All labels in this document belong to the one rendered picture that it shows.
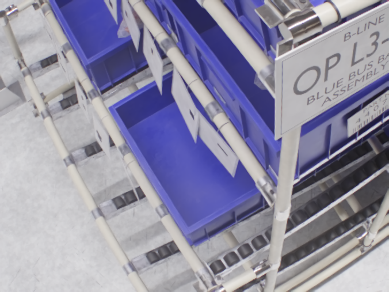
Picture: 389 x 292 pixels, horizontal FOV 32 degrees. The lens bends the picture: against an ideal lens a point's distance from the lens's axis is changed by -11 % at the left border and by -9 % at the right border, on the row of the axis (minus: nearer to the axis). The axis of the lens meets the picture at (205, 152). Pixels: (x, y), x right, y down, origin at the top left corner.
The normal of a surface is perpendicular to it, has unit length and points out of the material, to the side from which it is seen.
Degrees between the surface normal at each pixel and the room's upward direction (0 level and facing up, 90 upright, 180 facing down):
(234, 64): 4
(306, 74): 90
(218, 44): 4
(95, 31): 3
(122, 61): 90
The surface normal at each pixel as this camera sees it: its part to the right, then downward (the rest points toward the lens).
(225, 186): -0.09, -0.41
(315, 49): 0.51, 0.76
